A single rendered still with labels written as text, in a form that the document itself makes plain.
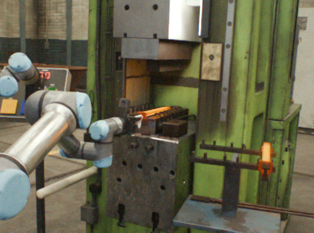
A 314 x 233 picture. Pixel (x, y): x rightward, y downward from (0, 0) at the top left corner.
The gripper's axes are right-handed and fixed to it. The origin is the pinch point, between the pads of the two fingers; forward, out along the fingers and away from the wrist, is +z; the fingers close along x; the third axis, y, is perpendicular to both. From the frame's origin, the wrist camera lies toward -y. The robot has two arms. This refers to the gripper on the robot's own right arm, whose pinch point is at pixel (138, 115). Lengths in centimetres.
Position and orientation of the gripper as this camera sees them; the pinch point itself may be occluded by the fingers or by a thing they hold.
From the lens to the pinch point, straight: 183.3
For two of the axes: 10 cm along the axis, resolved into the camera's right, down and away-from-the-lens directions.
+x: 8.9, 1.2, -4.3
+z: 4.5, -1.4, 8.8
